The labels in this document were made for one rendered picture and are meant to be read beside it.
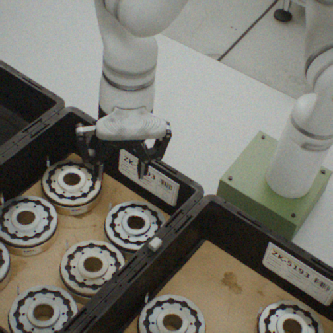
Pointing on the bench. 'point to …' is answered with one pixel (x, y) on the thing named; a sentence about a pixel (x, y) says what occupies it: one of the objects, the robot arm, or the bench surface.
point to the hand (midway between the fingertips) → (120, 169)
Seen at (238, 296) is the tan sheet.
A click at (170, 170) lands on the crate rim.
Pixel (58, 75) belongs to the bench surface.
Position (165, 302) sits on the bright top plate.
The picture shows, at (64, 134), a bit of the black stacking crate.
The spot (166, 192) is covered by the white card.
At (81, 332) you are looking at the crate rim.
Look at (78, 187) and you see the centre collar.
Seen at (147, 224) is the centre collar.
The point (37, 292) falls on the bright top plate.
